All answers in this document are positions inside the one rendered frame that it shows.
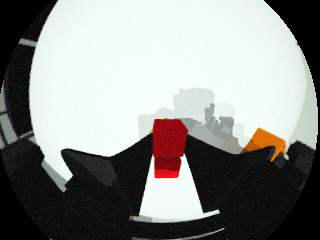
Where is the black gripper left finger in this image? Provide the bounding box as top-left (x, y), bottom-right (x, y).
top-left (60, 133), bottom-right (153, 216)

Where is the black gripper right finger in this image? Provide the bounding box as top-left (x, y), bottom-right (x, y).
top-left (184, 135), bottom-right (276, 213)

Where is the red cube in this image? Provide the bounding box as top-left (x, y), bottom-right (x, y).
top-left (153, 120), bottom-right (188, 157)
top-left (155, 157), bottom-right (181, 179)

